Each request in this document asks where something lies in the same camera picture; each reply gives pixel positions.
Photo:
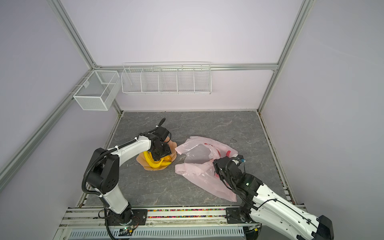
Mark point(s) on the pink fruit-print plastic bag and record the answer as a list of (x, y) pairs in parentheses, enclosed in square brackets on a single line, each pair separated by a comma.
[(198, 167)]

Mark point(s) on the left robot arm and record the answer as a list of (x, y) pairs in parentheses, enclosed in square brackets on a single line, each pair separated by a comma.
[(102, 175)]

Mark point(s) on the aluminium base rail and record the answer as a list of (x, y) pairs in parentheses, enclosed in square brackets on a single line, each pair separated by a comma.
[(195, 223)]

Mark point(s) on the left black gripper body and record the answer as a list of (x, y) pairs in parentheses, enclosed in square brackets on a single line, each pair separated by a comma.
[(162, 151)]

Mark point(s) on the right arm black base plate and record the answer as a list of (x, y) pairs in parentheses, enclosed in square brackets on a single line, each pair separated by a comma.
[(239, 215)]

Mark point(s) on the long white wire basket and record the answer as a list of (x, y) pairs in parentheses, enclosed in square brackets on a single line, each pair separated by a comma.
[(166, 78)]

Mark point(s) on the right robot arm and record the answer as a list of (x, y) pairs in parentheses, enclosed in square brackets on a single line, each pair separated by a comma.
[(262, 205)]

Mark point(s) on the small white mesh basket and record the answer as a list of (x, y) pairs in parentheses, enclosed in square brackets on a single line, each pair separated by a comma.
[(99, 90)]

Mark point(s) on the yellow banana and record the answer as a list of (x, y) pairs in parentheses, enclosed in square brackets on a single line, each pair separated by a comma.
[(163, 162)]

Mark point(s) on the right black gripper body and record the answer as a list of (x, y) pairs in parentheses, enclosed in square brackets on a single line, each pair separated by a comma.
[(217, 163)]

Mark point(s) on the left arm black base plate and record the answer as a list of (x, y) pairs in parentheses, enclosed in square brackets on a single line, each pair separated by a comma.
[(134, 217)]

